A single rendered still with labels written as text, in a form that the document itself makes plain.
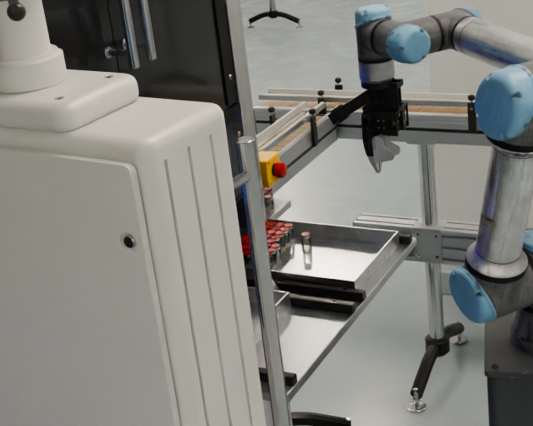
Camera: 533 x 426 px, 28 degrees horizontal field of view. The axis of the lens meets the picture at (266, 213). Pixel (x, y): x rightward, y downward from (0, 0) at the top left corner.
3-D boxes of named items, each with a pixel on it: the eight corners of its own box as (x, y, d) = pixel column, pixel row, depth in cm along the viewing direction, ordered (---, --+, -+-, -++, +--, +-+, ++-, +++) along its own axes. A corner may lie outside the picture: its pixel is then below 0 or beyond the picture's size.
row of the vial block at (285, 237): (253, 272, 240) (250, 254, 238) (288, 240, 254) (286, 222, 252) (261, 274, 239) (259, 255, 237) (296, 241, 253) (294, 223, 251)
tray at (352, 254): (217, 277, 240) (215, 264, 239) (269, 231, 261) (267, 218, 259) (355, 296, 224) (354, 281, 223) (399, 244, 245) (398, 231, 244)
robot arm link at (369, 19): (367, 13, 213) (345, 8, 220) (370, 67, 217) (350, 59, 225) (400, 6, 216) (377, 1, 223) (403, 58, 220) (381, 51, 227)
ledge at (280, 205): (222, 221, 275) (221, 214, 274) (244, 201, 285) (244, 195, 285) (269, 226, 269) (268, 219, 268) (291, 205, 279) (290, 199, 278)
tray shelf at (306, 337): (75, 365, 215) (74, 357, 214) (238, 226, 271) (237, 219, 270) (288, 404, 193) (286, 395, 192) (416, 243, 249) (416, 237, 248)
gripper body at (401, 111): (397, 139, 224) (393, 84, 219) (359, 138, 228) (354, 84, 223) (409, 128, 230) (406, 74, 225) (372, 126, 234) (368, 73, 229)
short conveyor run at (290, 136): (237, 230, 273) (229, 173, 267) (186, 225, 280) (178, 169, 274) (342, 140, 328) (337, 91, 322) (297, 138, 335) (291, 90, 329)
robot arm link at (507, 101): (538, 317, 208) (590, 72, 175) (475, 341, 202) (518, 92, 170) (500, 281, 216) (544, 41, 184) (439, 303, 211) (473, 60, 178)
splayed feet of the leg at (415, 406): (402, 411, 337) (398, 374, 332) (450, 335, 377) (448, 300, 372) (425, 415, 334) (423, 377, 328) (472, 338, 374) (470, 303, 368)
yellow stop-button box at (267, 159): (244, 186, 269) (241, 159, 266) (257, 176, 275) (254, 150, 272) (271, 188, 266) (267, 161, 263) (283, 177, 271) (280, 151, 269)
